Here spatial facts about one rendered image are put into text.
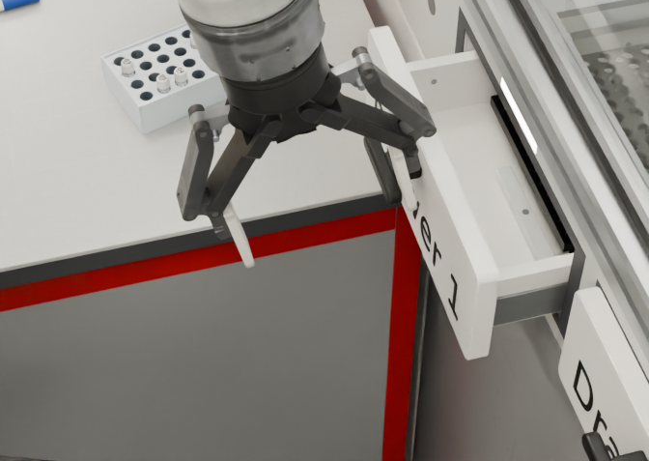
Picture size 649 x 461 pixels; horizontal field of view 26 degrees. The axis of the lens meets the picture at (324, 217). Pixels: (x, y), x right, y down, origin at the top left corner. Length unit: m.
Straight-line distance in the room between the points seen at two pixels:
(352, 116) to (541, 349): 0.31
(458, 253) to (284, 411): 0.56
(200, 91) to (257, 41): 0.48
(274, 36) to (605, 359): 0.33
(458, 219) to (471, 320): 0.08
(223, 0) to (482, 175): 0.43
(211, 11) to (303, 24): 0.07
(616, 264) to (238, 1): 0.33
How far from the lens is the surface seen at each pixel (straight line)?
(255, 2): 0.88
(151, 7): 1.52
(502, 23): 1.15
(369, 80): 1.00
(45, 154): 1.38
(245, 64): 0.92
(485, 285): 1.05
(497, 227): 1.20
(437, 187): 1.11
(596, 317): 1.04
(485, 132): 1.27
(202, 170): 1.03
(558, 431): 1.23
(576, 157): 1.05
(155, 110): 1.37
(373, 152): 1.15
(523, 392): 1.30
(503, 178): 1.22
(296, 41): 0.92
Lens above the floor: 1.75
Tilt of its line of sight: 49 degrees down
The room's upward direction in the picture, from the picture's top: straight up
